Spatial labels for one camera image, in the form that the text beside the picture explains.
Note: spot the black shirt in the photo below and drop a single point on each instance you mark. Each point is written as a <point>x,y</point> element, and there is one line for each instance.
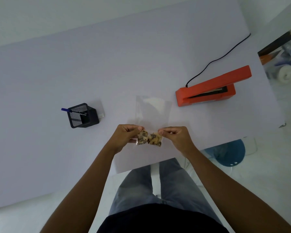
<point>160,220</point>

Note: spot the black box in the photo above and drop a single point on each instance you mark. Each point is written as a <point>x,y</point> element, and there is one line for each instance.
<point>279,44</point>

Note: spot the black mesh pen holder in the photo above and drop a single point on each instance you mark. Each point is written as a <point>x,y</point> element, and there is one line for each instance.
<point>91,117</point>

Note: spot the orange heat sealer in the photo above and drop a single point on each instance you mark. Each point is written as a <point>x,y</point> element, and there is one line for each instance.
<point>208,87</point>

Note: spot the orange packet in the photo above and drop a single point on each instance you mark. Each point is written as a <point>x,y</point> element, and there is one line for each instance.
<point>265,60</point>

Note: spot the blue pen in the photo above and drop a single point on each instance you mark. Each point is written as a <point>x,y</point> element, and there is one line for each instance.
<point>64,109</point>

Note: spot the person's right hand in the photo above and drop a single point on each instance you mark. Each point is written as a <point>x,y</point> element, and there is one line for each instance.
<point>180,139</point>

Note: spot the person's right forearm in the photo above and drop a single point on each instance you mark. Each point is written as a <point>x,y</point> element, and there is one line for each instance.
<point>232,191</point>

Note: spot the person's left hand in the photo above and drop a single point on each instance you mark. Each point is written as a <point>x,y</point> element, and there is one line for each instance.
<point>123,138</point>

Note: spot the white paper roll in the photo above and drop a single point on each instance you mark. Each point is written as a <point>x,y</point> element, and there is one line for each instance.
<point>287,73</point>

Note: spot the grey jeans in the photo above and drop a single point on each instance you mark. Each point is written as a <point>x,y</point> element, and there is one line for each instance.
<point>177,186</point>

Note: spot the person's left forearm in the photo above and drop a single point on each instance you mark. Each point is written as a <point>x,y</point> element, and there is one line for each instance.
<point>85,189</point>

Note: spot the blue stool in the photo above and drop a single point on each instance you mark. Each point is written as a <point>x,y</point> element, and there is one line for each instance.
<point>230,152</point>

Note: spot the blue plastic items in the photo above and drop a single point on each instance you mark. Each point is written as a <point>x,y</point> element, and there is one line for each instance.
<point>287,60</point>

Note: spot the clear plastic bag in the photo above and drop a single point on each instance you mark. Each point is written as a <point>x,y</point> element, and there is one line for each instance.
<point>155,111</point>

